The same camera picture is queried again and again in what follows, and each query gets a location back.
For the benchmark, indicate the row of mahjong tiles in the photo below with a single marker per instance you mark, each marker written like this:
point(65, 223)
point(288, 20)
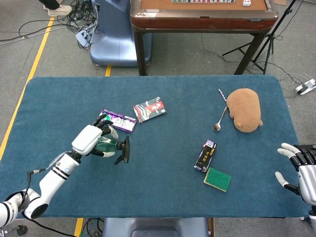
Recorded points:
point(202, 1)

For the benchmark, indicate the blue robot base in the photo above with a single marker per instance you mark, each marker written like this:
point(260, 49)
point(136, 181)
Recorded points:
point(111, 44)

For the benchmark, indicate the metal spoon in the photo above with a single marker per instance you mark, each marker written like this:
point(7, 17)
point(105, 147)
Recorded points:
point(216, 127)

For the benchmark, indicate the brown mahjong table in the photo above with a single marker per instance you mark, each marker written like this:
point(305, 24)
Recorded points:
point(197, 23)

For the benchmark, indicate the black snack packet gold print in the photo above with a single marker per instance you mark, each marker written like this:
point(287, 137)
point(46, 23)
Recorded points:
point(206, 155)

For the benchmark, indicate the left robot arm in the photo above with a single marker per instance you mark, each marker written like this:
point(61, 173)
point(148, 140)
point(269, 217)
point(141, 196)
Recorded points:
point(54, 177)

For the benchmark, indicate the brown plush toy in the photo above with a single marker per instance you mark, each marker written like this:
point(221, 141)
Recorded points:
point(244, 108)

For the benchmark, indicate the white power strip black plug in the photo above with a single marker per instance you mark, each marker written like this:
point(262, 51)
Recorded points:
point(304, 88)

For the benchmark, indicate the black trouser leg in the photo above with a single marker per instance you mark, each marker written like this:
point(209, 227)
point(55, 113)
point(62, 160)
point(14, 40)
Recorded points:
point(50, 3)

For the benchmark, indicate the purple snack packet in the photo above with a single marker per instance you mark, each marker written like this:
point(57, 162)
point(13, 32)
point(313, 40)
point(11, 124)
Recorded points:
point(123, 122)

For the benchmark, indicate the beige shoe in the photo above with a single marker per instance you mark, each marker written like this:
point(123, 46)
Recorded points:
point(60, 10)

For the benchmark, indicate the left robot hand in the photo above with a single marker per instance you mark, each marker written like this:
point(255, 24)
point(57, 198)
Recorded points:
point(86, 139)

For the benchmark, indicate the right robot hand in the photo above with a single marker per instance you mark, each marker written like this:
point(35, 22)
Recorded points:
point(307, 182)

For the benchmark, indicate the black device box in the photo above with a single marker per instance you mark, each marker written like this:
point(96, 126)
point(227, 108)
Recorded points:
point(308, 146)

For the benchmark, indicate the green spray bottle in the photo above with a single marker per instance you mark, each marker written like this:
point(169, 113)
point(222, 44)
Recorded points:
point(123, 148)

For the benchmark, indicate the black tripod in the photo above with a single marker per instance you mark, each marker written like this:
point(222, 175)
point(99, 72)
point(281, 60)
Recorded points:
point(269, 37)

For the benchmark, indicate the single white mahjong tile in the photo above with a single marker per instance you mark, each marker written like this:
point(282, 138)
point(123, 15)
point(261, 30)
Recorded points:
point(247, 2)

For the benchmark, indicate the blue table cloth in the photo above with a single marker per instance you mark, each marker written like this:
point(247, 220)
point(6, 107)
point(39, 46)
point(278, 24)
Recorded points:
point(172, 138)

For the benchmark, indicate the patterned thin stick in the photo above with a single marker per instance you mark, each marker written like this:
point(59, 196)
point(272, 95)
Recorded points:
point(222, 95)

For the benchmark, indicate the black caster wheel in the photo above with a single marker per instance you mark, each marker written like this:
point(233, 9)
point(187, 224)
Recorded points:
point(21, 230)

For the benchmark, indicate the green yellow sponge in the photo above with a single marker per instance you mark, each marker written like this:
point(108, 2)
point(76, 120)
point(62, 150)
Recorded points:
point(217, 179)

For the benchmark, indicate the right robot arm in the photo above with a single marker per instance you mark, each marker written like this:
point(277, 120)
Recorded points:
point(312, 219)

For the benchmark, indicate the grey robot torso base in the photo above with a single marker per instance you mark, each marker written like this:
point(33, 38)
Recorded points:
point(155, 227)

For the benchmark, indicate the red black white snack packet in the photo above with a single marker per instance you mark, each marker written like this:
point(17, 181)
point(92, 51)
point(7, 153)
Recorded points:
point(149, 109)

